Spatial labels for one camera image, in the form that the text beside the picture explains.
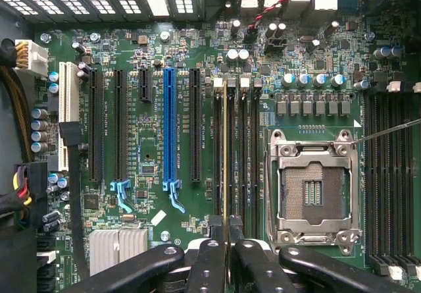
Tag black RAM slot grey latch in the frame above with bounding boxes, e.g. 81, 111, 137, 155
226, 77, 238, 217
251, 77, 263, 241

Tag black RAM slot white latch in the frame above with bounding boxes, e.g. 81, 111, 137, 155
238, 77, 251, 241
212, 77, 224, 217

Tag white label sticker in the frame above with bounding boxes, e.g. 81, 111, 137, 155
150, 209, 167, 226

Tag light blue slot retaining clip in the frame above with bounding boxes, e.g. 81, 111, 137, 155
109, 178, 134, 214
162, 178, 186, 214

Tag thin metal locking lever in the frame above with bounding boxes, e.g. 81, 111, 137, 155
349, 118, 421, 147
266, 134, 281, 253

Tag silver finned chipset heatsink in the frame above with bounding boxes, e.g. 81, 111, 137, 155
88, 228, 149, 277

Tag silver CPU socket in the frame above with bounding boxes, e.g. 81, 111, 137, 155
268, 128, 363, 256

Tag long black expansion slot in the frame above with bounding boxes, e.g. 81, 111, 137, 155
189, 67, 203, 182
87, 68, 104, 182
113, 68, 128, 182

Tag green PC motherboard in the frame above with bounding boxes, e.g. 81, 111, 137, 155
32, 8, 421, 293

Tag long blue expansion slot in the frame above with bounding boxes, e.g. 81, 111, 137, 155
162, 67, 178, 183

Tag short white PCI slot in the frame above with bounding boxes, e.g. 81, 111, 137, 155
57, 131, 70, 173

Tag short black expansion slot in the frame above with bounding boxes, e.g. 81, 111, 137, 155
138, 67, 153, 103

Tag white PCI expansion slot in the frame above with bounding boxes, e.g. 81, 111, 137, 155
58, 61, 80, 123

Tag dark grey PC case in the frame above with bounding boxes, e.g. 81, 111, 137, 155
0, 0, 421, 293

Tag black power connector coloured wires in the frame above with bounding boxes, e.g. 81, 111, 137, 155
12, 160, 49, 230

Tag black braided power cable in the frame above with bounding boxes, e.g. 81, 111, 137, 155
0, 38, 35, 164

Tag red and black twisted wire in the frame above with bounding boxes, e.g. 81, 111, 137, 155
252, 0, 334, 28

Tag white power connector yellow wires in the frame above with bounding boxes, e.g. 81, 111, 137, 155
13, 38, 49, 78

